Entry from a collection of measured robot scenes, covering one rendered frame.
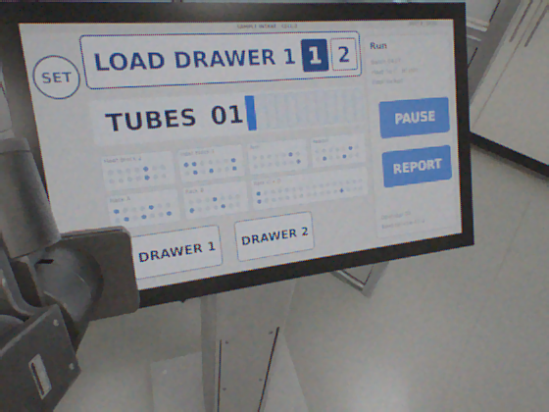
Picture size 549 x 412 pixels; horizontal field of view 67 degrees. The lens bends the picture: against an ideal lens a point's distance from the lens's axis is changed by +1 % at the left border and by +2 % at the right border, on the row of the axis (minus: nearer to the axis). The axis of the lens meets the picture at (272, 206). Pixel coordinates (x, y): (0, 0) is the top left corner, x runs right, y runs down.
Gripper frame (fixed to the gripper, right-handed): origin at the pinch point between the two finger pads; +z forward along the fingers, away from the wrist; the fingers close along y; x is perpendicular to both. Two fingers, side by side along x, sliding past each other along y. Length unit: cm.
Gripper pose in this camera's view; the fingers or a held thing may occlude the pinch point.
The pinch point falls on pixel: (82, 256)
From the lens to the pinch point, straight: 43.4
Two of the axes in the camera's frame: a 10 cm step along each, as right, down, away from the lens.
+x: 0.9, 9.9, 1.3
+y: -9.6, 1.2, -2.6
